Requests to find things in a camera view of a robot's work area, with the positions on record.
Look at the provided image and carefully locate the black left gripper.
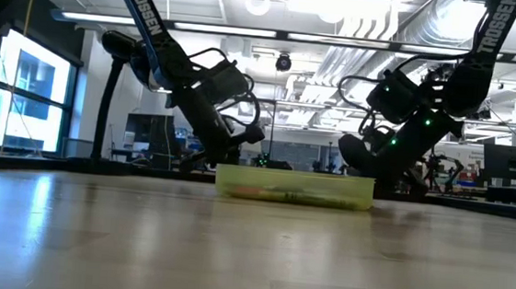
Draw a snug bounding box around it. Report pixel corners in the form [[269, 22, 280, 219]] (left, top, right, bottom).
[[163, 84, 270, 178]]

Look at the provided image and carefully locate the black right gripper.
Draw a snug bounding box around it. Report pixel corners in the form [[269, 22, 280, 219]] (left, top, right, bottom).
[[335, 102, 467, 202]]

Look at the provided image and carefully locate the translucent yellow-green supply box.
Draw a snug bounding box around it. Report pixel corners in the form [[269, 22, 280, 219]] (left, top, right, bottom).
[[213, 163, 376, 214]]

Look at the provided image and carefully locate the black computer monitor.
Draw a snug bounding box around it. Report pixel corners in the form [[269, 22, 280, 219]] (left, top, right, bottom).
[[122, 111, 177, 157], [480, 142, 516, 182]]

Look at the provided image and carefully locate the ceiling light strip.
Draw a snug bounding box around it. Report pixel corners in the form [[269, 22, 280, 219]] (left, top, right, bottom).
[[59, 10, 516, 64]]

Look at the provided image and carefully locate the black desk lamp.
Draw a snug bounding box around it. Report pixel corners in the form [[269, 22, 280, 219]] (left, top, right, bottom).
[[69, 27, 157, 178]]

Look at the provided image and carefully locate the white round ceiling fixture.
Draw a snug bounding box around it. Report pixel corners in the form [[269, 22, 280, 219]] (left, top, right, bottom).
[[243, 0, 272, 18]]

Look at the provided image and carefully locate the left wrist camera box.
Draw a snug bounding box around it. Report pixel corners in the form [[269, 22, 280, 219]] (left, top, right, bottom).
[[196, 58, 252, 109]]

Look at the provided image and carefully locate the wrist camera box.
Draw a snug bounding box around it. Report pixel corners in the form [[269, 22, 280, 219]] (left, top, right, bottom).
[[196, 58, 252, 109], [364, 67, 425, 127]]

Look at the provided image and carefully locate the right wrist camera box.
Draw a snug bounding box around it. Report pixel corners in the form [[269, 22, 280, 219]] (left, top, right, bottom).
[[364, 67, 425, 127]]

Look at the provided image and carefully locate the black overhead camera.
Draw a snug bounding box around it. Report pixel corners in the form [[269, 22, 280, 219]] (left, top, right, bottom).
[[275, 52, 293, 74]]

